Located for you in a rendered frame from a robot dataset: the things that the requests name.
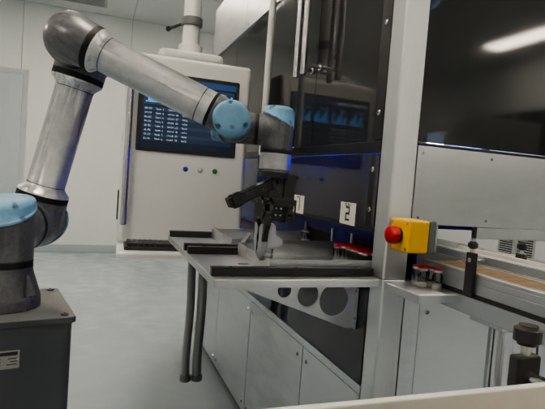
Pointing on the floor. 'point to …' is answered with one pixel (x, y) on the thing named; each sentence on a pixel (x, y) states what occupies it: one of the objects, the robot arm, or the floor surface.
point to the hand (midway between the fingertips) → (258, 254)
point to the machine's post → (395, 192)
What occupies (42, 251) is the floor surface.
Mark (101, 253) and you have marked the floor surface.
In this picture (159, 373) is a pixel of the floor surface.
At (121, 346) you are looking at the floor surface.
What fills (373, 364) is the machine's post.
